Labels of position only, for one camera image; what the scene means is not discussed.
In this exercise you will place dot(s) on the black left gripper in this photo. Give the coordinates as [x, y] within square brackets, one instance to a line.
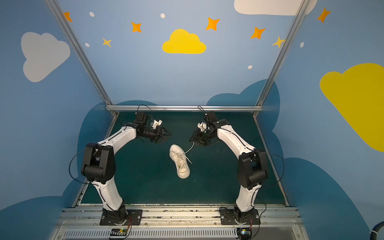
[159, 133]

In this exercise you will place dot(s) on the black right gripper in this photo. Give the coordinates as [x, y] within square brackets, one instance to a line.
[199, 137]

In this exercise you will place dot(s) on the white knit sneaker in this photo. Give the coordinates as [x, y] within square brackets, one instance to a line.
[178, 156]

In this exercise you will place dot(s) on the white shoelace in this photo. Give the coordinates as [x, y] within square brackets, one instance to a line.
[189, 150]

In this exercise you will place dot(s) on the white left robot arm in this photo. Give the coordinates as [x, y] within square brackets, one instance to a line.
[99, 165]

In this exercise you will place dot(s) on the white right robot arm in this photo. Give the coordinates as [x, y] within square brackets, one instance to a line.
[252, 165]

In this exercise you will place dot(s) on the right green circuit board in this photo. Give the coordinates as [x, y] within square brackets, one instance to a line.
[243, 234]

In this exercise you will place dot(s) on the green circuit board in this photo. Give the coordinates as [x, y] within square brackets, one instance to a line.
[118, 234]
[243, 234]

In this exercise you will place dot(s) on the left green circuit board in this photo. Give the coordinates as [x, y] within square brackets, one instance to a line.
[118, 234]

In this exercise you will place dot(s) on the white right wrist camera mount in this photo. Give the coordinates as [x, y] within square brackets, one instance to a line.
[202, 126]

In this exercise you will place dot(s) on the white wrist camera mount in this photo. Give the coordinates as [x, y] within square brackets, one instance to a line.
[202, 126]
[156, 123]

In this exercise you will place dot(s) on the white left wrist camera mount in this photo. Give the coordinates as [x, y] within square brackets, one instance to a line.
[156, 123]

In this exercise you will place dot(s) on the left side aluminium table rail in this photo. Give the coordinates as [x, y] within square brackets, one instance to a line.
[85, 182]

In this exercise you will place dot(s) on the aluminium table rail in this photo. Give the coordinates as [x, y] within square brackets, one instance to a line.
[272, 191]
[85, 182]

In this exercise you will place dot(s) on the right side aluminium table rail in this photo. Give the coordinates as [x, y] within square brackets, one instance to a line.
[272, 191]

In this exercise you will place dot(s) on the rear horizontal aluminium frame bar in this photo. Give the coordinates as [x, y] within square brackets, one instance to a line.
[157, 108]

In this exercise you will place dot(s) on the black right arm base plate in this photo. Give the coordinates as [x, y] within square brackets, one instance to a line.
[236, 217]

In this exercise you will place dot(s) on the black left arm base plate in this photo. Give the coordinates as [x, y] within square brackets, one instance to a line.
[121, 217]

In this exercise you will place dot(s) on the front aluminium rail platform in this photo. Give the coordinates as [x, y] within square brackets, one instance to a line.
[180, 222]

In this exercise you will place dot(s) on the left rear aluminium frame post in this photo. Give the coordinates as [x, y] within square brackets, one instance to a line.
[64, 24]

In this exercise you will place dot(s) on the aluminium frame post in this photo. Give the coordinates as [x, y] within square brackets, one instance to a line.
[64, 24]
[290, 37]

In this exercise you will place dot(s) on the right rear aluminium frame post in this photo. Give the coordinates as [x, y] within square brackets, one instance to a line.
[290, 37]

